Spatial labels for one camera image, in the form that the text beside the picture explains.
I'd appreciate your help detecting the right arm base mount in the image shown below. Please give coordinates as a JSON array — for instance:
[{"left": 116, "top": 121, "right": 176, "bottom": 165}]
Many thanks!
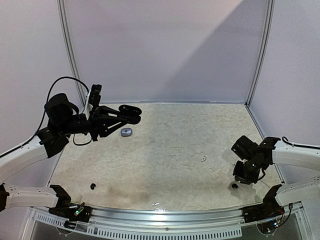
[{"left": 240, "top": 201, "right": 285, "bottom": 223}]

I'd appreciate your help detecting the black oval charging case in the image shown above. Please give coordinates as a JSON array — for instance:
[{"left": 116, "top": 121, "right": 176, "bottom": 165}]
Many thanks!
[{"left": 118, "top": 104, "right": 142, "bottom": 125}]

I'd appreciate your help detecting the black earbud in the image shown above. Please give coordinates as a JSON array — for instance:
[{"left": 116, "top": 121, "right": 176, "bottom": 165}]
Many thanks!
[
  {"left": 231, "top": 183, "right": 238, "bottom": 189},
  {"left": 90, "top": 183, "right": 96, "bottom": 190}
]

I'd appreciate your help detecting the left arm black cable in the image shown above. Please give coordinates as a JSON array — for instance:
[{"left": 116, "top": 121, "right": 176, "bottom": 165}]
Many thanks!
[{"left": 34, "top": 76, "right": 90, "bottom": 141}]

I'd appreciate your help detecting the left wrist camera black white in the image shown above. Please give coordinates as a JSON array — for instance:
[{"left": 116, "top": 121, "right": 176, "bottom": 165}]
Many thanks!
[{"left": 83, "top": 84, "right": 102, "bottom": 120}]

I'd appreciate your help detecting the aluminium front rail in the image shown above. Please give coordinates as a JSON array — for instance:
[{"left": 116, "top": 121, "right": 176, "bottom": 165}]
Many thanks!
[{"left": 22, "top": 203, "right": 312, "bottom": 240}]

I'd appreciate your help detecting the purple earbud charging case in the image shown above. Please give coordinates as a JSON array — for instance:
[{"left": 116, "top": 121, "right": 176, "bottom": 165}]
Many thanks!
[{"left": 120, "top": 127, "right": 133, "bottom": 137}]

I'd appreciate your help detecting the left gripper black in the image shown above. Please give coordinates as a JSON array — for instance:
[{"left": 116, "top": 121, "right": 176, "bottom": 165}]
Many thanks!
[{"left": 59, "top": 103, "right": 128, "bottom": 141}]

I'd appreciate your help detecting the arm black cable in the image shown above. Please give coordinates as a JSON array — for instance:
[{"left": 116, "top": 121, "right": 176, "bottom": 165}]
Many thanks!
[
  {"left": 34, "top": 76, "right": 90, "bottom": 141},
  {"left": 259, "top": 136, "right": 320, "bottom": 188}
]

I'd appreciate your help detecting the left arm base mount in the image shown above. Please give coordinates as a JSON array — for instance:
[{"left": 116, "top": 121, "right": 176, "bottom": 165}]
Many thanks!
[{"left": 48, "top": 198, "right": 93, "bottom": 223}]

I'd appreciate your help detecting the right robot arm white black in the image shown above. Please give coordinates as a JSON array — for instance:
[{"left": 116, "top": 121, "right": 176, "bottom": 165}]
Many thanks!
[{"left": 231, "top": 135, "right": 320, "bottom": 218}]

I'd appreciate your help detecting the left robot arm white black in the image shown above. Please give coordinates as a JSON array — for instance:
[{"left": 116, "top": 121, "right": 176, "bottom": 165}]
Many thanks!
[{"left": 0, "top": 93, "right": 142, "bottom": 217}]

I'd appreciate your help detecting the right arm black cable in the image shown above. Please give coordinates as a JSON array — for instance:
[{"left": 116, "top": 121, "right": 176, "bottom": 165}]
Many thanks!
[{"left": 259, "top": 136, "right": 320, "bottom": 188}]

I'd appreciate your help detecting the right aluminium corner post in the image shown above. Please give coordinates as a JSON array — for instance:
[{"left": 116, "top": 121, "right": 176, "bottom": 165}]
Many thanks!
[{"left": 245, "top": 0, "right": 275, "bottom": 108}]

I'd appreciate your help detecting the aluminium corner post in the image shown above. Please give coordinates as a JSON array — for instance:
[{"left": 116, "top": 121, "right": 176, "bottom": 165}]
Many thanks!
[
  {"left": 57, "top": 0, "right": 87, "bottom": 106},
  {"left": 245, "top": 0, "right": 275, "bottom": 108}
]

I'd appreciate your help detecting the left aluminium corner post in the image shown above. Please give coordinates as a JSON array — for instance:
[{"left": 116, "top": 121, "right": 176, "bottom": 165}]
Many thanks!
[{"left": 57, "top": 0, "right": 87, "bottom": 106}]

